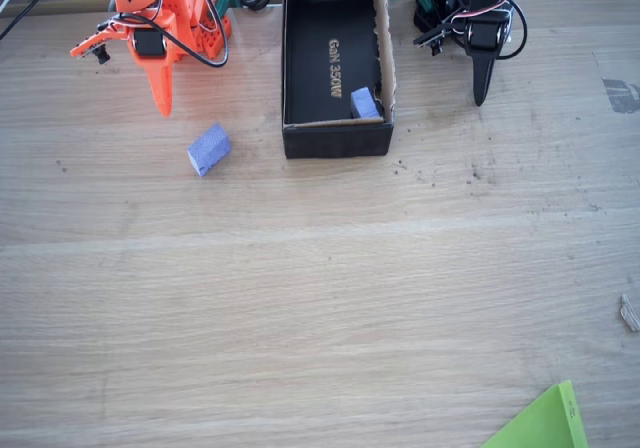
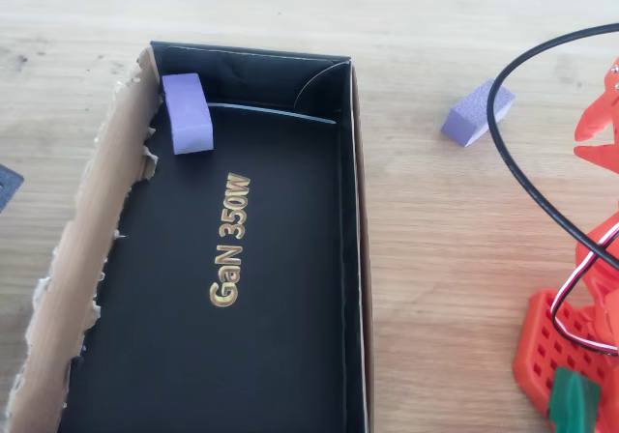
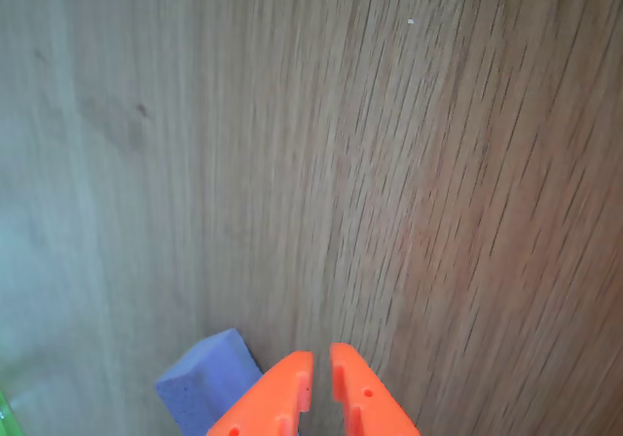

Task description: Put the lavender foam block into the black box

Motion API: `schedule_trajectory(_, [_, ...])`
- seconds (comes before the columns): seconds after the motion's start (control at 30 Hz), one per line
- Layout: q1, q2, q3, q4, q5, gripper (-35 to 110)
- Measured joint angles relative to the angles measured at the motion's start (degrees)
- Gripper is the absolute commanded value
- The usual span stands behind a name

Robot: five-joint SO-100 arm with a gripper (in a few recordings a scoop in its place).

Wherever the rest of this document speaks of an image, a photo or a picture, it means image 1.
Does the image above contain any purple foam block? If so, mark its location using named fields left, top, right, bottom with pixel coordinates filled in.
left=349, top=86, right=384, bottom=120
left=187, top=121, right=233, bottom=178

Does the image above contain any black cardboard box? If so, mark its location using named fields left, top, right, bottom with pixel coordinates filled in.
left=280, top=0, right=399, bottom=160

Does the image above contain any gray tape patch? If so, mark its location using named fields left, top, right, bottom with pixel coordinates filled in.
left=601, top=77, right=640, bottom=115

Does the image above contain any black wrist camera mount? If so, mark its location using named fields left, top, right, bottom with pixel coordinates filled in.
left=413, top=17, right=454, bottom=58

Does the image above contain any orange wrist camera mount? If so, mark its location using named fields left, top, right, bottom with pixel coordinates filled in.
left=69, top=20, right=129, bottom=67

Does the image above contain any thin black cable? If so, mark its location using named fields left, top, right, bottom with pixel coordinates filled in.
left=0, top=0, right=50, bottom=40

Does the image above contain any lime green plastic bracket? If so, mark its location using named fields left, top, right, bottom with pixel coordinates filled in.
left=479, top=379, right=590, bottom=448

